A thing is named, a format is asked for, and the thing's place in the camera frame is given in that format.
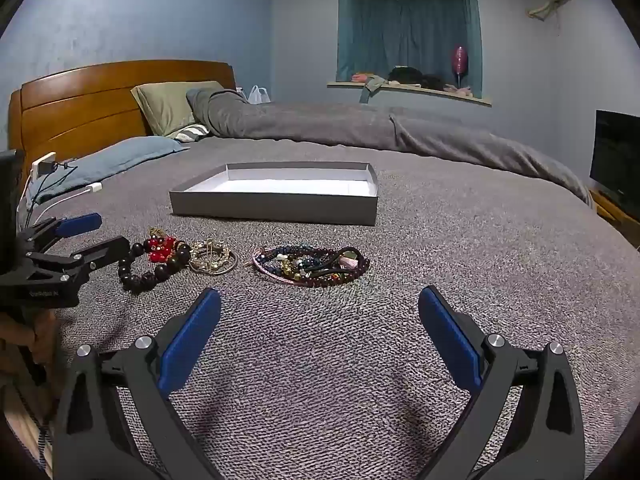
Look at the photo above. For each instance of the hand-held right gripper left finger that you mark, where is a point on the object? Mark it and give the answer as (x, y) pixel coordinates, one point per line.
(192, 340)

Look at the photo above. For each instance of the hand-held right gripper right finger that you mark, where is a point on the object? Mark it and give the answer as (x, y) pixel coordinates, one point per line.
(450, 340)

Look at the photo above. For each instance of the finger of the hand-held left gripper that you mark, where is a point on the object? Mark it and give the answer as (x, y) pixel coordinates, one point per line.
(80, 224)
(107, 250)

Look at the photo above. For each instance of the grey cardboard box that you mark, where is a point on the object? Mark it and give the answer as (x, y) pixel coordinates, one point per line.
(275, 207)

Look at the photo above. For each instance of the person's left forearm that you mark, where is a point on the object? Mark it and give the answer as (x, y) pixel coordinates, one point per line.
(22, 425)

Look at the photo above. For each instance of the person's left hand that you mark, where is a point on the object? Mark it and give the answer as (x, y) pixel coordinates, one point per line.
(22, 332)

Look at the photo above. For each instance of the white charger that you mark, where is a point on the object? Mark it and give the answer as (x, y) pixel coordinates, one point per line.
(44, 165)

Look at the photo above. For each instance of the blue pillow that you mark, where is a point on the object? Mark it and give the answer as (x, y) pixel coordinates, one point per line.
(115, 155)

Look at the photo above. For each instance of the wooden headboard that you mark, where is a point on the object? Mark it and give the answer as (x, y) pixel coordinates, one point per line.
(75, 110)

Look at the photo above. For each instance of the grey bed cover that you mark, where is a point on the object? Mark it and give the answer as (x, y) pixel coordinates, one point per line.
(325, 320)

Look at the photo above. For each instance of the striped pillow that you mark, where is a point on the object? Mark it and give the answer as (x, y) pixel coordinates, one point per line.
(190, 132)

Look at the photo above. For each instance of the green pillow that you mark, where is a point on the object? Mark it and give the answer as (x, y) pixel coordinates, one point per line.
(165, 105)

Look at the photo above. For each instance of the wooden television stand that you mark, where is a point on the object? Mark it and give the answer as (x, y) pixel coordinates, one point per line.
(612, 211)

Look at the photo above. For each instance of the white plastic bag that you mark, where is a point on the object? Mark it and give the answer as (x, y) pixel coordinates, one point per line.
(258, 95)

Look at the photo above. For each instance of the grey duvet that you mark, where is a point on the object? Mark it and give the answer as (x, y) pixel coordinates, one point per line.
(350, 125)

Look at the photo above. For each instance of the wooden window sill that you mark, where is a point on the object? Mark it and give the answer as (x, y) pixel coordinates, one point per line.
(450, 94)

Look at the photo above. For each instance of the black television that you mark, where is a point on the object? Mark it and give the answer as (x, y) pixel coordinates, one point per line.
(617, 155)

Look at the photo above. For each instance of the pink cloth item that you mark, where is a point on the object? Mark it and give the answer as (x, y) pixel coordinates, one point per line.
(459, 90)

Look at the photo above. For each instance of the grey-green hanging garment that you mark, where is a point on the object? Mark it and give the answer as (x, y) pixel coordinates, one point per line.
(372, 87)

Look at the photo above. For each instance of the pile of dark clothes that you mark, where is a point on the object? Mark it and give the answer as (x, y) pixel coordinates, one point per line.
(415, 77)

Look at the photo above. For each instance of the pink soft toy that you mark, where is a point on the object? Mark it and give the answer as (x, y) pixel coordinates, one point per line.
(359, 78)

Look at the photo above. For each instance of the pink glitter goblet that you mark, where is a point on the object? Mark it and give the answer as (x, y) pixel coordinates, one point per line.
(459, 57)

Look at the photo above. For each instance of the teal curtain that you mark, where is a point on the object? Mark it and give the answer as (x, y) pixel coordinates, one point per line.
(410, 30)

